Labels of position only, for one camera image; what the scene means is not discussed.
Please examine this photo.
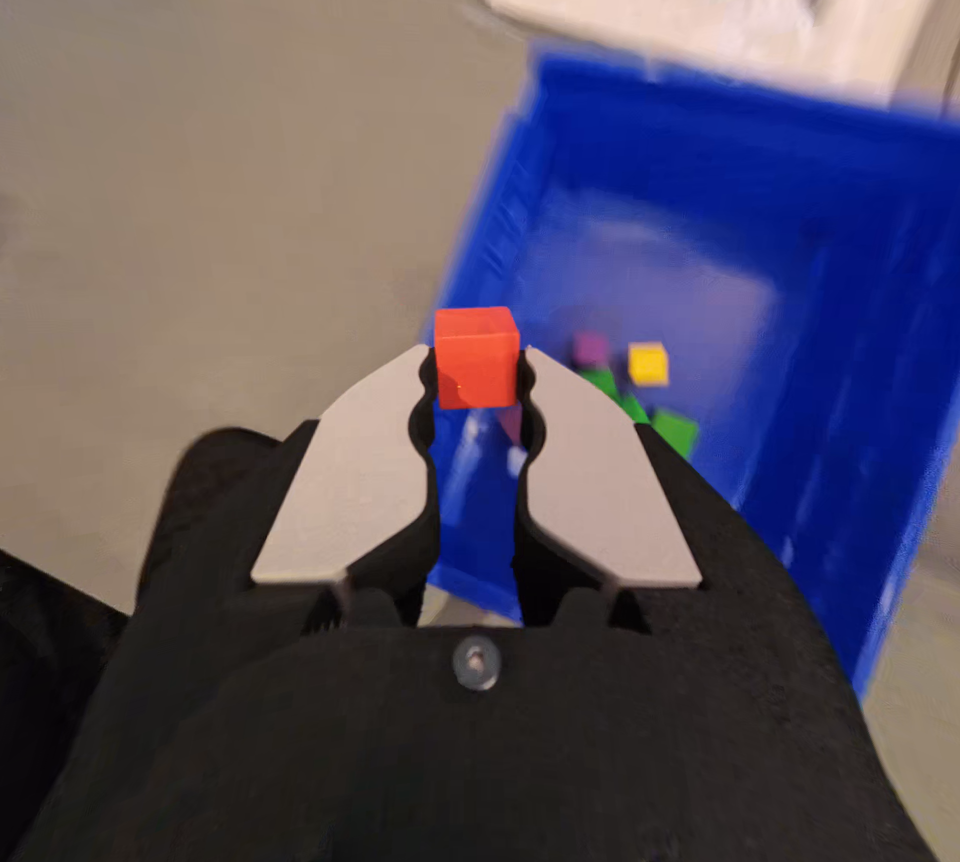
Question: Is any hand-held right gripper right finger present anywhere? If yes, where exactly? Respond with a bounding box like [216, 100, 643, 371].
[513, 345, 704, 627]

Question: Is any orange-red wooden cube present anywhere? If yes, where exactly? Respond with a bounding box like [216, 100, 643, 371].
[435, 306, 521, 411]

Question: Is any blue plastic bin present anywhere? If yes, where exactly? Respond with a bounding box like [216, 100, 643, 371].
[427, 45, 960, 698]

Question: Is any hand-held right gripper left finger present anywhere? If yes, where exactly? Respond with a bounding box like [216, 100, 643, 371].
[251, 345, 441, 627]

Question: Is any person's black clothing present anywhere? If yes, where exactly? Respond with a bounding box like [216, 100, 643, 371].
[0, 547, 130, 841]

